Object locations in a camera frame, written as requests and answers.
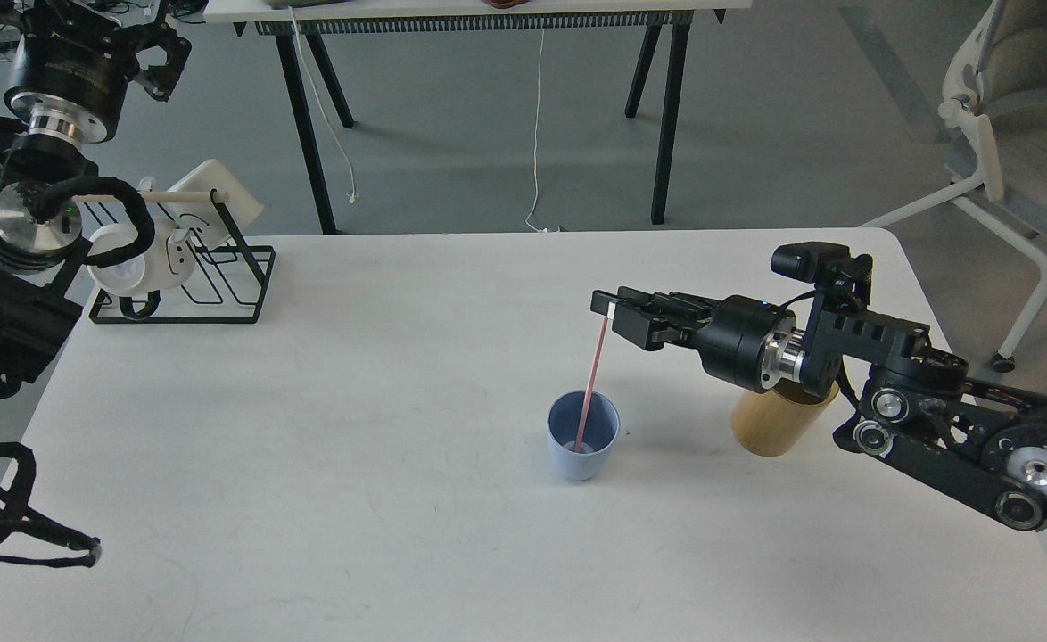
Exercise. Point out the bamboo cylinder holder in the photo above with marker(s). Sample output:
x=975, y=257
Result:
x=769, y=424

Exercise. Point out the white mug in rack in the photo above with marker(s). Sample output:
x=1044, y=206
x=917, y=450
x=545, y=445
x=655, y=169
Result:
x=166, y=264

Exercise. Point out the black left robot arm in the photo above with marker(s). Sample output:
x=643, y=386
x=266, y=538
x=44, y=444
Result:
x=57, y=215

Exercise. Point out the wooden dowel on rack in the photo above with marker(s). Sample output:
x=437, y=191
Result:
x=214, y=196

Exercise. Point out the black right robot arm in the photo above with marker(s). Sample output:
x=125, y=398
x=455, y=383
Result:
x=915, y=407

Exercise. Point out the blue plastic cup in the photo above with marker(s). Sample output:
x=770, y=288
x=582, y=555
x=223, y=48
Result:
x=602, y=431

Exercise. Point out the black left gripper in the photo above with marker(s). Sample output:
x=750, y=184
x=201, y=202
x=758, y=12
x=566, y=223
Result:
x=66, y=58

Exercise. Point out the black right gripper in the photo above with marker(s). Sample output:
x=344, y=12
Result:
x=738, y=339

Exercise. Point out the beige office chair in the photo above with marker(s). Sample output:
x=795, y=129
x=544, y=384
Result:
x=995, y=97

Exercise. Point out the black wire dish rack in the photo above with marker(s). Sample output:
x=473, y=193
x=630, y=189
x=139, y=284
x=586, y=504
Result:
x=230, y=281

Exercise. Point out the background white table black legs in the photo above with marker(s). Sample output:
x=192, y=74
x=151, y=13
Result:
x=310, y=80

